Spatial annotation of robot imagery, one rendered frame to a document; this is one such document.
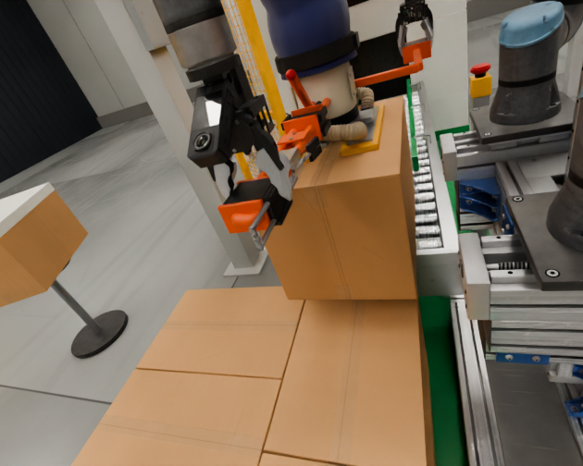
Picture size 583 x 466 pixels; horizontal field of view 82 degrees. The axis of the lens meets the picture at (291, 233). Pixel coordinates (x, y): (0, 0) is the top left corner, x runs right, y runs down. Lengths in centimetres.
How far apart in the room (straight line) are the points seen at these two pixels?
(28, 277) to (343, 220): 174
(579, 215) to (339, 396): 71
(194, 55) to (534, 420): 132
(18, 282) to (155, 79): 127
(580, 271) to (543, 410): 87
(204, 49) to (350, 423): 88
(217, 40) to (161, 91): 160
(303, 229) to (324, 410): 49
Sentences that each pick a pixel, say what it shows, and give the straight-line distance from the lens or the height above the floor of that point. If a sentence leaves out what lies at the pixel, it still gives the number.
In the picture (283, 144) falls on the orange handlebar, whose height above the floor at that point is 121.
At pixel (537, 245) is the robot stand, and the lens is 62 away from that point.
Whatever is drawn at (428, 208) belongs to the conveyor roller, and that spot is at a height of 54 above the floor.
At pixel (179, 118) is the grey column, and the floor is 113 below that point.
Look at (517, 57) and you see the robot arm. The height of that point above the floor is 119.
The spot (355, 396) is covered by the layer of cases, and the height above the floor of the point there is 54.
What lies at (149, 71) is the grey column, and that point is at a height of 139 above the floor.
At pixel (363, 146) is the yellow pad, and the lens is 92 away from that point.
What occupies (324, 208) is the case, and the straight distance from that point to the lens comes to 85.
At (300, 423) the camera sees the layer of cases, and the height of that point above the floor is 54.
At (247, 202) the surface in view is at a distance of 49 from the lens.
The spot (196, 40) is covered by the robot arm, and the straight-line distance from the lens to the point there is 46.
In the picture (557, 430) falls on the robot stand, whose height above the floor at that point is 21.
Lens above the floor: 143
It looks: 32 degrees down
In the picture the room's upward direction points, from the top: 20 degrees counter-clockwise
